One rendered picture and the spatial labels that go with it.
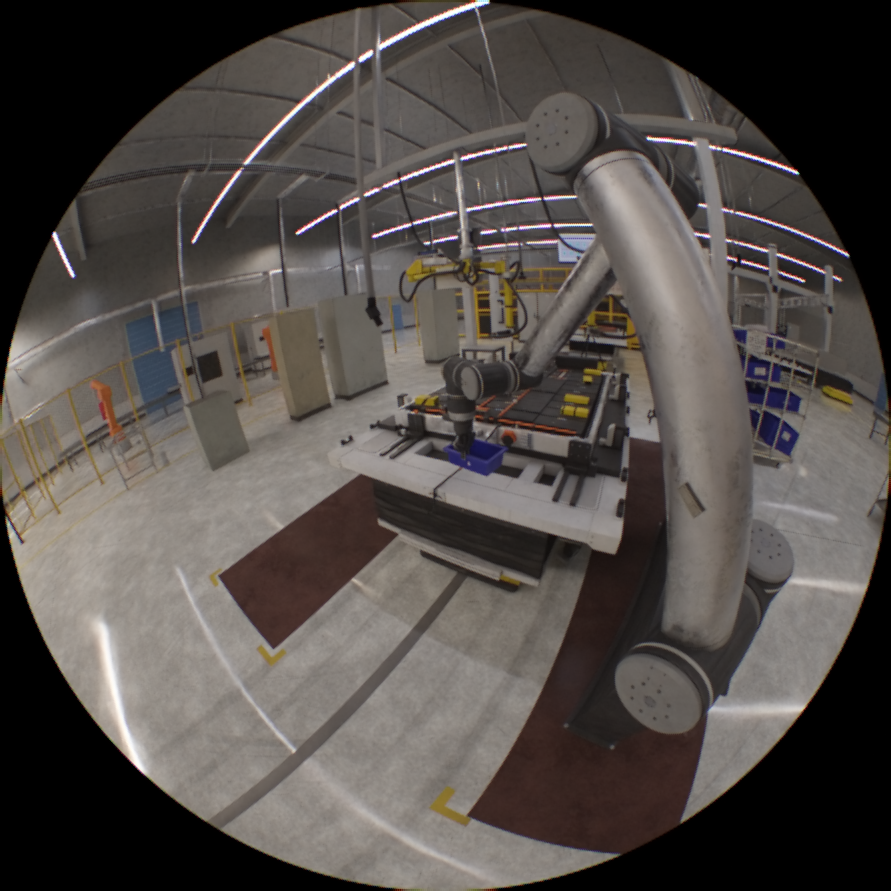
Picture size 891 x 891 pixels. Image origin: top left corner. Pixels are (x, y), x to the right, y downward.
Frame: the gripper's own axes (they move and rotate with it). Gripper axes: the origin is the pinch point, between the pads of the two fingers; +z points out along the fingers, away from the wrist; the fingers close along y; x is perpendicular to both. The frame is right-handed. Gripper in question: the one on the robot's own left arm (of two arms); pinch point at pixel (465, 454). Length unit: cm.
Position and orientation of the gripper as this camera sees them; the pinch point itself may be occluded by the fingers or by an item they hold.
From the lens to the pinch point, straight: 122.0
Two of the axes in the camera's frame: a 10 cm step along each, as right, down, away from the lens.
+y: 6.6, -3.9, 6.4
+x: -7.4, -2.4, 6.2
